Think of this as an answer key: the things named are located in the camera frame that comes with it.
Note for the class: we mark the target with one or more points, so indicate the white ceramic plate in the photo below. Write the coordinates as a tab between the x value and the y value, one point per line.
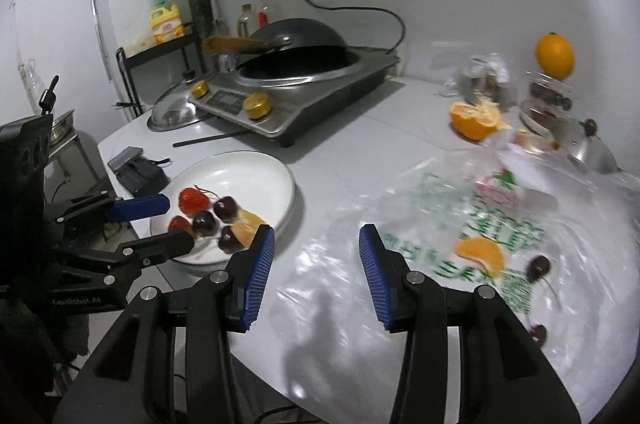
258	182

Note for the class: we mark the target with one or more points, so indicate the orange mandarin segment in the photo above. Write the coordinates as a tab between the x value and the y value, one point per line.
484	252

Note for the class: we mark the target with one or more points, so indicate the black pouch with phone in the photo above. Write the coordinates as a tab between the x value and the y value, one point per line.
138	175

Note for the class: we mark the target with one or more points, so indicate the whole orange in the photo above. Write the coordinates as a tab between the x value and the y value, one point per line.
555	56

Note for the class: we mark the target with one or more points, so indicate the black wok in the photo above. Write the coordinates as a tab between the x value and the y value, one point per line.
296	47

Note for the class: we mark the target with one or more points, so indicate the red capped sauce bottle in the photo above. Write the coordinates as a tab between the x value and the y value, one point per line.
268	12

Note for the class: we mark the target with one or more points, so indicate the large red strawberry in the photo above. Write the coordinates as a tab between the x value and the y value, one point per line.
192	201

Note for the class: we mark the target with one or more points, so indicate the yellow detergent bottle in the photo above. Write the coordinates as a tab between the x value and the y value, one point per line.
166	22

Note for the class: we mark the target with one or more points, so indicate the small crumpled plastic bag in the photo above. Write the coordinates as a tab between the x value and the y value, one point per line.
486	77

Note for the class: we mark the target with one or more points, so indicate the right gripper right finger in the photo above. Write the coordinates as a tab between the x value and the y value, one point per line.
409	302

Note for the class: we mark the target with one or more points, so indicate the black chopstick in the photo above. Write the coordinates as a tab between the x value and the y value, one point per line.
234	134

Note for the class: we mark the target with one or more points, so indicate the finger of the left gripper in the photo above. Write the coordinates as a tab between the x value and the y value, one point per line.
151	251
125	209

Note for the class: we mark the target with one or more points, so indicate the printed clear plastic bag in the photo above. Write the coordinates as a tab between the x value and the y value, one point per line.
530	202

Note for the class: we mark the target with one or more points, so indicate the black metal rack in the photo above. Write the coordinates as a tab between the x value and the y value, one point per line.
148	73

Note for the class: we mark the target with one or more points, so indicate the steel induction cooker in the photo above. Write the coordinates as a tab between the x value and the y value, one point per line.
281	98

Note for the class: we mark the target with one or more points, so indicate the steel lid with knob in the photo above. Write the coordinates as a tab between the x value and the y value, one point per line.
580	140

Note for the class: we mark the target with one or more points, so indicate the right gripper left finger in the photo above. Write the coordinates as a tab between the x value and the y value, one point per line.
227	301

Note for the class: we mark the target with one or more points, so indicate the steel pot lid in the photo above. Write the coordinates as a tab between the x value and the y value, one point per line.
173	109

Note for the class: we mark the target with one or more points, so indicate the half peeled orange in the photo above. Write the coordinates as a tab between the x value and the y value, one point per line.
475	122

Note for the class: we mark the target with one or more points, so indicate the small oil bottle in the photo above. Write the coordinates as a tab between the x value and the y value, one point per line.
248	22

